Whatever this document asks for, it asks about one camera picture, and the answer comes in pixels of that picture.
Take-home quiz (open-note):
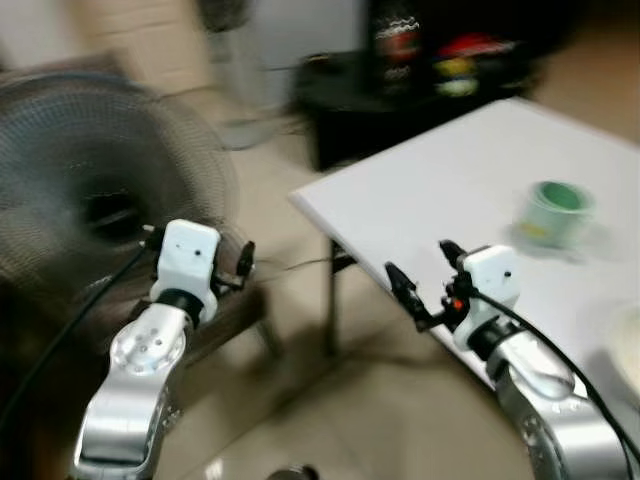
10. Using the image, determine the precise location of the metal table leg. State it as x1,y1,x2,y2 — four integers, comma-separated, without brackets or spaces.
322,240,357,358

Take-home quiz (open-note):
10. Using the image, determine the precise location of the dark brown stool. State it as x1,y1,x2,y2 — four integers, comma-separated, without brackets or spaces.
185,285,285,363

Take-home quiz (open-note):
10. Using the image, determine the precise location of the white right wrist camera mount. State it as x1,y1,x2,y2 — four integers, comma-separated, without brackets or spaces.
453,244,522,353

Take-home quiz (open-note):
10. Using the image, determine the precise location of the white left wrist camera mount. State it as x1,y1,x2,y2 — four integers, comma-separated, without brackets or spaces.
150,219,222,323

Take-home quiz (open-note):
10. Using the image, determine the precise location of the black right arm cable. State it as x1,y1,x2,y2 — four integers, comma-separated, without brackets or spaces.
468,288,640,463

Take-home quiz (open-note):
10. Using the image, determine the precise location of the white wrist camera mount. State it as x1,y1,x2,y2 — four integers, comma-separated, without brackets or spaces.
453,244,522,353
150,219,222,323

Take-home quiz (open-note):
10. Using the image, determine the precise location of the white ceramic bowl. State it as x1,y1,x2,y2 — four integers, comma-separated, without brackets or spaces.
604,304,640,398

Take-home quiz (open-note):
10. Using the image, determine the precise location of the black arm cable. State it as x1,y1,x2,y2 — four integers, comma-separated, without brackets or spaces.
468,288,640,463
0,244,153,426

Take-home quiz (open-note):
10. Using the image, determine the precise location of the large black floor fan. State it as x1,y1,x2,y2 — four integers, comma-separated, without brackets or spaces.
0,70,247,306

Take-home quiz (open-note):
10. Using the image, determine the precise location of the green paper cup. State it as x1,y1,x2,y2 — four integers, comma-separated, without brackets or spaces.
514,180,598,252

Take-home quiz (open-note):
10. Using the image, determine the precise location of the red yellow green package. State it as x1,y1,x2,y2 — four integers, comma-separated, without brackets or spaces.
432,34,519,101

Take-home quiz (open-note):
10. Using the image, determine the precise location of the black low cabinet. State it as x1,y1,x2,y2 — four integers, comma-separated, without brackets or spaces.
293,48,543,173

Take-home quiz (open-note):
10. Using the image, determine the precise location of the black robot foot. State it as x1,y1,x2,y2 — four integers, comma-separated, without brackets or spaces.
268,464,321,480

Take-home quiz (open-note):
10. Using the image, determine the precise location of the dark cola bottle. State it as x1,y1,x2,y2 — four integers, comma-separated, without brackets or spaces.
372,0,423,98

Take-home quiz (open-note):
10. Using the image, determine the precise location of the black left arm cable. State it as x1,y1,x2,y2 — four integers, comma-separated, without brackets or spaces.
0,244,153,426

